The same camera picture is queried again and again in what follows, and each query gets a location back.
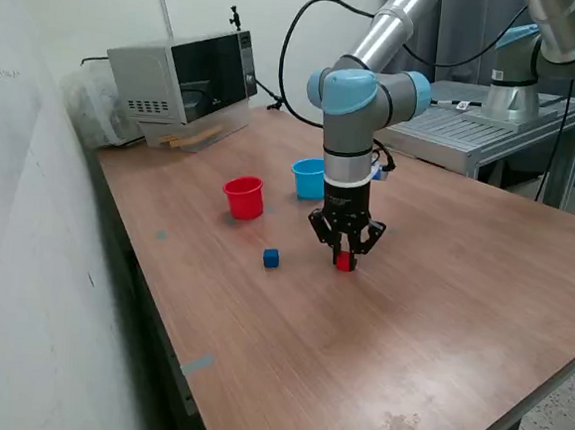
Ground thin black wire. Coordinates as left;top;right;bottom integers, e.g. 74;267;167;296
79;54;110;70

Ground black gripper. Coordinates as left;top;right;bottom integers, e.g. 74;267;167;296
304;176;390;273

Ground silver microwave oven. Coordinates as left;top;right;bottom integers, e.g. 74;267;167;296
100;19;263;134

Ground dark grey curtain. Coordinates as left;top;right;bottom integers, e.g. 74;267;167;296
369;0;575;195

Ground black hanging cable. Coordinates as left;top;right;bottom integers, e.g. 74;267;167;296
538;75;575;205

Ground long grey tape piece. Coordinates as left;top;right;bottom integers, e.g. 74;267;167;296
179;352;217;379

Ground blue plastic cup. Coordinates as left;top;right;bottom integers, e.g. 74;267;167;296
288;156;329;203

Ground clear plastic box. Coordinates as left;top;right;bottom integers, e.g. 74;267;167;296
140;88;253;158

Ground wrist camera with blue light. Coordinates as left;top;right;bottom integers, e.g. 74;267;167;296
369;151;398;183

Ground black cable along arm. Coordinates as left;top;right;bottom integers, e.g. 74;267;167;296
273;0;531;145

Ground red plastic cup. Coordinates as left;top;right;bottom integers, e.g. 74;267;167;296
219;173;267;223

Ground small black camera mount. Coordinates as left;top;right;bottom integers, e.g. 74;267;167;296
226;4;244;32

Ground light wooden stick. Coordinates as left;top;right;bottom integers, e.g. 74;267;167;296
157;119;224;150
168;133;211;150

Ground aluminium extrusion platform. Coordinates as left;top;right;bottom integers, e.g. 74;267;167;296
367;74;575;213

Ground translucent plastic bag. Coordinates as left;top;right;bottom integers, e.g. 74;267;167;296
55;64;150;154

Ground white thin rod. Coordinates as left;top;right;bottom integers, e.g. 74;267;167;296
153;0;179;44

